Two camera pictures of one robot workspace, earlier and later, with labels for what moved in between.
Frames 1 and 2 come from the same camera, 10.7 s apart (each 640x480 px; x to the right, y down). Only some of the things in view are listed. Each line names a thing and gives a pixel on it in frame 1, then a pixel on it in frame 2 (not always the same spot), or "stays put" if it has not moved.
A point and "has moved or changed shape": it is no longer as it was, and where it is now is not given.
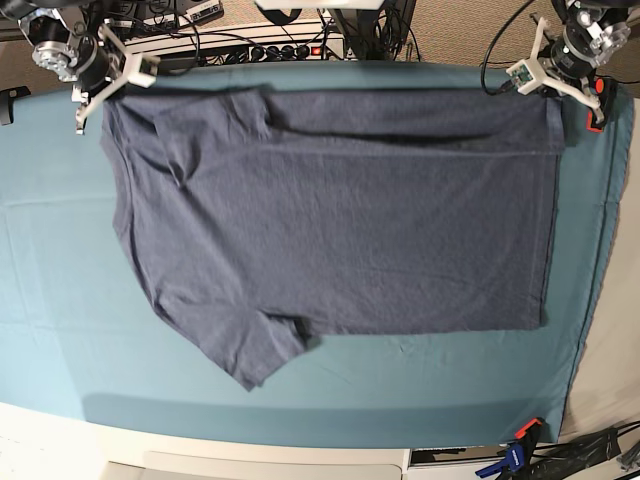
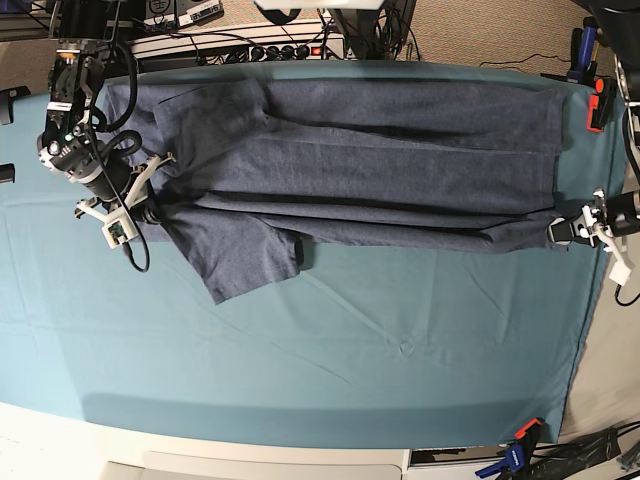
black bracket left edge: [7, 97] stays put
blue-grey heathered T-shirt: [259, 222] has moved or changed shape
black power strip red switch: [297, 52] stays put
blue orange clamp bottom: [518, 453] stays put
